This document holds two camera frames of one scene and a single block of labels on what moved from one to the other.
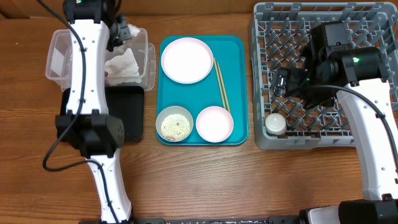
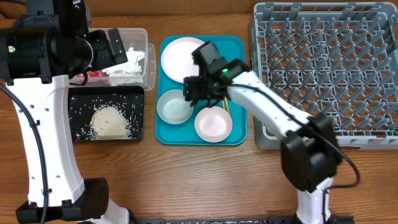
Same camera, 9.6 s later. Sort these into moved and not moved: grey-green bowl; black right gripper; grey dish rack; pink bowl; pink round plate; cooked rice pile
Moved: cooked rice pile; black right gripper; grey-green bowl
Not moved: pink round plate; grey dish rack; pink bowl
